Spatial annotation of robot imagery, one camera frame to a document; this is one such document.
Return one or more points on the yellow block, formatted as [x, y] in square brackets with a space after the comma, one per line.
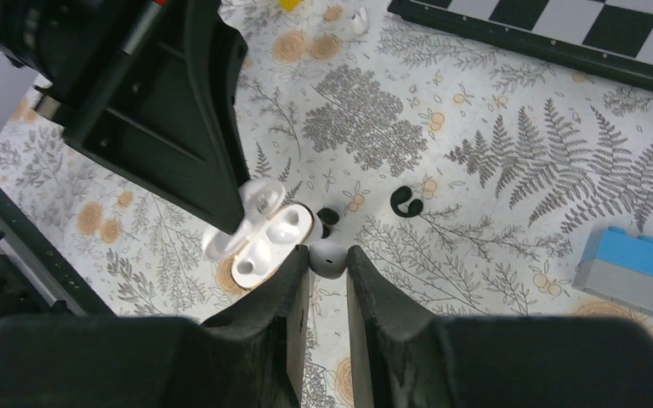
[289, 5]

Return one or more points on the blue grey block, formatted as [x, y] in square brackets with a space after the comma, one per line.
[618, 267]

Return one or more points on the floral patterned table mat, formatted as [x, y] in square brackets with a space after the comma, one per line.
[517, 161]

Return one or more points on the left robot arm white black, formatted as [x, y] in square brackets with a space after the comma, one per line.
[70, 43]

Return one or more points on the black white checkerboard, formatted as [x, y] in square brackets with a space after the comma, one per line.
[611, 39]

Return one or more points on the small white earbud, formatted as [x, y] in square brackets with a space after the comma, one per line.
[359, 22]

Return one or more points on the white earbud charging case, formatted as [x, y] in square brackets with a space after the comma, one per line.
[265, 237]

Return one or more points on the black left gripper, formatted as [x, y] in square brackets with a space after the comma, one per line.
[163, 116]

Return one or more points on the single black earbud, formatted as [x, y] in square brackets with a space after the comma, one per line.
[329, 218]

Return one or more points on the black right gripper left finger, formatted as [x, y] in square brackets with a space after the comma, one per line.
[250, 354]

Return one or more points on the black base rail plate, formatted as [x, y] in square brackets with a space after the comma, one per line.
[35, 279]

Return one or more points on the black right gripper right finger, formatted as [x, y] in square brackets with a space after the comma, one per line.
[404, 355]

